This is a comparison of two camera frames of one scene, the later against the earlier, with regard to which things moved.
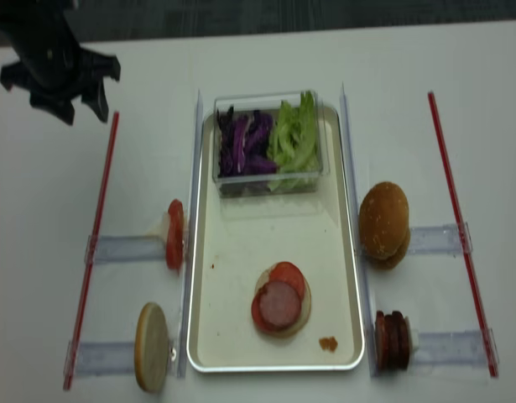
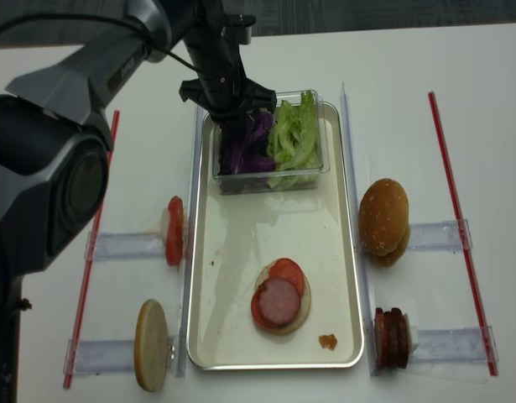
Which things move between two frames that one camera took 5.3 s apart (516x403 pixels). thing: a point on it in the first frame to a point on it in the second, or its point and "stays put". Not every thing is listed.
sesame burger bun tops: [383, 225] stays put
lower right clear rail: [463, 348] stays put
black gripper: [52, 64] to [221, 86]
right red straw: [464, 234] stays put
